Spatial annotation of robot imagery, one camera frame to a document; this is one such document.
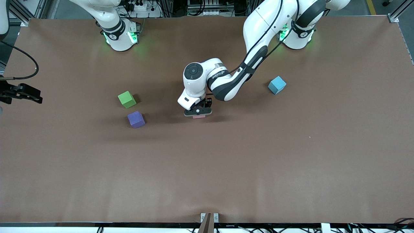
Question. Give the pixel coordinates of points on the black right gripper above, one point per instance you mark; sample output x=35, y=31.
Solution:
x=9, y=92

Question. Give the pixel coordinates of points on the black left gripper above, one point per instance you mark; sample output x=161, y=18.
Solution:
x=205, y=104

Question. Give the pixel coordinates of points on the pink foam cube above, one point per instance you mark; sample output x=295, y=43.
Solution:
x=199, y=117

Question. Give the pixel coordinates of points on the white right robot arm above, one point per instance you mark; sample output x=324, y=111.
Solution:
x=121, y=43

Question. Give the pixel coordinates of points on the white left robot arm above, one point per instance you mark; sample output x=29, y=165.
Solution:
x=265, y=26

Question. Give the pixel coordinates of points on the purple foam cube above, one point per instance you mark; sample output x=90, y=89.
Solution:
x=136, y=119

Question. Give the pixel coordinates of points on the green foam cube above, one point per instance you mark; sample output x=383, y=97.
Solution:
x=126, y=99

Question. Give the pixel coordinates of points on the brown table cover sheet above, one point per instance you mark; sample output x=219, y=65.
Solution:
x=226, y=181

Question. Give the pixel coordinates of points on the light blue foam cube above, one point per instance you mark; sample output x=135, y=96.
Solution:
x=277, y=85

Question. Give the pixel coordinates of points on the grey equipment rack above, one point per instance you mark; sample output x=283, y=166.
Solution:
x=210, y=13

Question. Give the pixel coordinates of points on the white power strip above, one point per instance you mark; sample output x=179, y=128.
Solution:
x=152, y=13

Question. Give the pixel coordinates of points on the black caster wheel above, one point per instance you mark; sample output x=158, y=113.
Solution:
x=386, y=3

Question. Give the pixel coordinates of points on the silver aluminium frame profile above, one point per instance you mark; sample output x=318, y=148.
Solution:
x=40, y=8
x=394, y=18

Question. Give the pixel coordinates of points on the silver metal bracket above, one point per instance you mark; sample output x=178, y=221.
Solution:
x=216, y=217
x=202, y=217

